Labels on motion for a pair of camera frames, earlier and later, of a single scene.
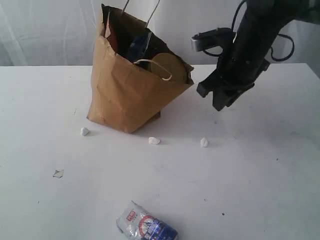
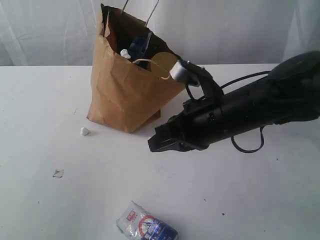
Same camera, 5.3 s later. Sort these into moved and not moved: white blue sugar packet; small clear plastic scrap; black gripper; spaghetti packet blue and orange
Moved: black gripper
Not moved: spaghetti packet blue and orange; small clear plastic scrap; white blue sugar packet
